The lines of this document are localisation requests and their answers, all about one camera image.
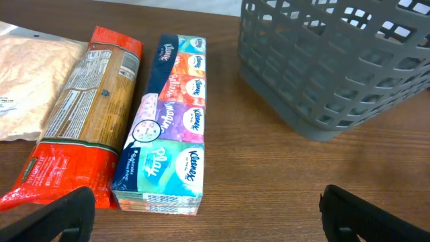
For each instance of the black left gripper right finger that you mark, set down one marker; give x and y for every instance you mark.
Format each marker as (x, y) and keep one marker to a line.
(346, 217)

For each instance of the clear bag of brown grain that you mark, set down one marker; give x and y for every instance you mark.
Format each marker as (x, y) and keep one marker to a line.
(34, 69)

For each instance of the grey plastic basket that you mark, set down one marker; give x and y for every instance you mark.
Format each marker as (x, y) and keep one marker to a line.
(327, 66)

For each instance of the red spaghetti packet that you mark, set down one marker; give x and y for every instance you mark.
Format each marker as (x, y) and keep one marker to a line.
(82, 139)

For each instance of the colourful Kleenex tissue multipack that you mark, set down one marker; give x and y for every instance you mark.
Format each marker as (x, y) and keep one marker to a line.
(161, 168)

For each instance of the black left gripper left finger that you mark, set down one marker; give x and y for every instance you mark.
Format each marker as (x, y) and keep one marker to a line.
(70, 218)

